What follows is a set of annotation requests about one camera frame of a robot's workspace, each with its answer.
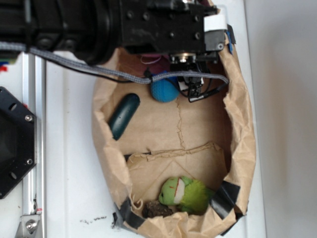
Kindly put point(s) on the aluminium extrusion rail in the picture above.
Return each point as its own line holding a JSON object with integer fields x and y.
{"x": 34, "y": 97}

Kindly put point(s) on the dark teal oblong capsule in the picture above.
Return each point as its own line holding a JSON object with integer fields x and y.
{"x": 123, "y": 114}

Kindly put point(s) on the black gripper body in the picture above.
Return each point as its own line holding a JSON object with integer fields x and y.
{"x": 186, "y": 31}

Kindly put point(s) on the dark brown lump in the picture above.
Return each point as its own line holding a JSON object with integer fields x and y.
{"x": 155, "y": 209}

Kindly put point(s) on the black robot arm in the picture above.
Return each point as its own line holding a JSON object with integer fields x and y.
{"x": 90, "y": 29}

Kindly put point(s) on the green plush frog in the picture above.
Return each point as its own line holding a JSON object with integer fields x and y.
{"x": 188, "y": 195}

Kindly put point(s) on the metal corner bracket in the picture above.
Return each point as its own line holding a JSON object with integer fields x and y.
{"x": 28, "y": 226}

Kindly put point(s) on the brown paper bag bin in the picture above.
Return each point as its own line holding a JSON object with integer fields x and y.
{"x": 212, "y": 140}

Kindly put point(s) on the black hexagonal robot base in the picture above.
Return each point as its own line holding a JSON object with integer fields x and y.
{"x": 17, "y": 142}

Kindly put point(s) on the pink plush bunny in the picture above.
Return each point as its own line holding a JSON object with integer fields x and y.
{"x": 156, "y": 63}

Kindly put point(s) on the blue ball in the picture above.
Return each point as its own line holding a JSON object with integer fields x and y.
{"x": 163, "y": 91}

